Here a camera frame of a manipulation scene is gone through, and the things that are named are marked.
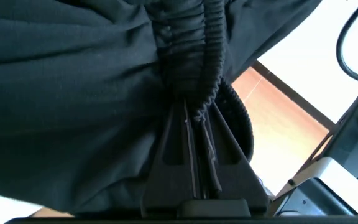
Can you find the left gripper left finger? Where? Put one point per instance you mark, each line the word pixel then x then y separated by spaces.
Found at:
pixel 166 180

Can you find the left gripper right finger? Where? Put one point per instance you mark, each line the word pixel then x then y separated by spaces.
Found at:
pixel 238 183

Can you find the black garment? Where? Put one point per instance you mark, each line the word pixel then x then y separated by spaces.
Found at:
pixel 73 93

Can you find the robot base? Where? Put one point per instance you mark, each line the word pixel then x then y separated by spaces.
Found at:
pixel 337 186

